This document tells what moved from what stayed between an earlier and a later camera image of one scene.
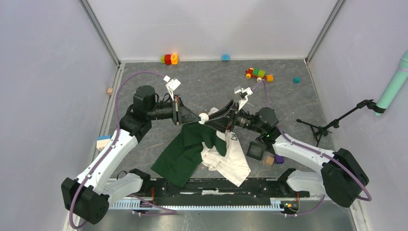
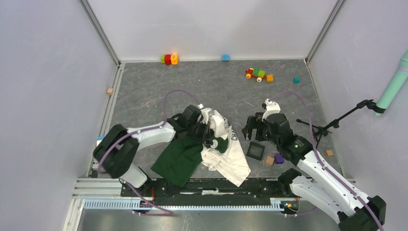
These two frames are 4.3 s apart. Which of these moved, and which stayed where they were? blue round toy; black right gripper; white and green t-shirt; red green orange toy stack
Moved: black right gripper
Stayed: blue round toy; red green orange toy stack; white and green t-shirt
